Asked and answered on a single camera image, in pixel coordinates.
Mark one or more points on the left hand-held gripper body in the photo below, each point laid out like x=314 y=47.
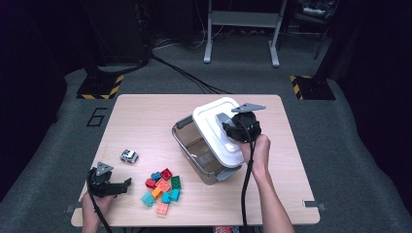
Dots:
x=98 y=183

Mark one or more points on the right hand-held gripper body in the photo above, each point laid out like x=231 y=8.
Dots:
x=247 y=127

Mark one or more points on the red toy block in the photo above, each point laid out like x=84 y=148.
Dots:
x=150 y=183
x=166 y=173

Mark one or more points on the light teal toy block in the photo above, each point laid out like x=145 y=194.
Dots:
x=148 y=199

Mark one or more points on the white grey toy car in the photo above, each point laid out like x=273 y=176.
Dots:
x=129 y=156

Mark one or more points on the blue toy block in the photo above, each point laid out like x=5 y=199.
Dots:
x=156 y=176

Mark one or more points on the orange toy block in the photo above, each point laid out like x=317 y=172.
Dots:
x=157 y=192

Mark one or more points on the clear grey storage box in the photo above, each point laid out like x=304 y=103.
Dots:
x=191 y=136

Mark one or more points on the salmon toy block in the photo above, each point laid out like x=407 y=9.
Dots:
x=162 y=208
x=163 y=185

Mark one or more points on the green toy block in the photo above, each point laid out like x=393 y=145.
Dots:
x=176 y=182

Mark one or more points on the person's left hand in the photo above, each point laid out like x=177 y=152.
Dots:
x=94 y=207

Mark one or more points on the person's right hand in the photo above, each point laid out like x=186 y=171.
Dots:
x=257 y=155

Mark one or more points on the red white patterned object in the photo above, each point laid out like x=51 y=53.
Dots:
x=226 y=229

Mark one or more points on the thin black stand leg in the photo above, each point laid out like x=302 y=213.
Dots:
x=319 y=51

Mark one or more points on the dark curtain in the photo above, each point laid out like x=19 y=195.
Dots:
x=26 y=97
x=382 y=97

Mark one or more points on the cluttered dark shelf items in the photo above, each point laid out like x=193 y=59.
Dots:
x=319 y=11

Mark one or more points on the black cabinet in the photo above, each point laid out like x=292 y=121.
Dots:
x=116 y=32

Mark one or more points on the black yellow striped base plate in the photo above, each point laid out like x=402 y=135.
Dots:
x=314 y=89
x=97 y=87

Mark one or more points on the black stand post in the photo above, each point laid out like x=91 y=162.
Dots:
x=92 y=71
x=325 y=64

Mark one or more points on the grey metal table bracket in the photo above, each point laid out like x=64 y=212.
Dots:
x=314 y=204

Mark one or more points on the white metal desk frame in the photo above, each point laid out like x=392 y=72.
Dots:
x=243 y=18

